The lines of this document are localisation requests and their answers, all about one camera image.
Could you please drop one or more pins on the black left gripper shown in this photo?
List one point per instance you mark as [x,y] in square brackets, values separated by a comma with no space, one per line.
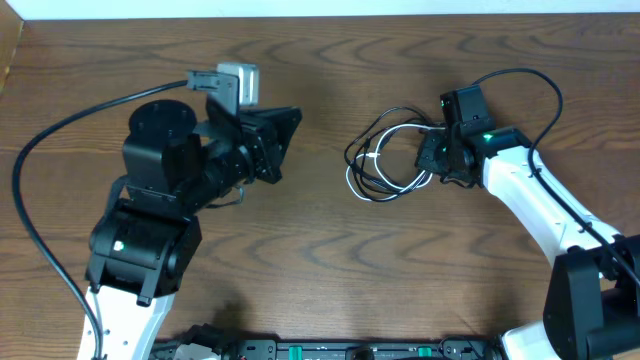
[261,145]

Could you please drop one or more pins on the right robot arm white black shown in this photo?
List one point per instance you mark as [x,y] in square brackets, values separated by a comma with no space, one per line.
[591,309]

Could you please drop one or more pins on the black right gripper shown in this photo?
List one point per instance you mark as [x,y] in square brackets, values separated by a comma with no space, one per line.
[426,159]

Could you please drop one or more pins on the wooden side panel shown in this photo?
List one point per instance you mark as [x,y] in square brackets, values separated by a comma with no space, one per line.
[11,27]

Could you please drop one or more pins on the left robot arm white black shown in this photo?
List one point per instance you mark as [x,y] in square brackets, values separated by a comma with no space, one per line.
[149,232]

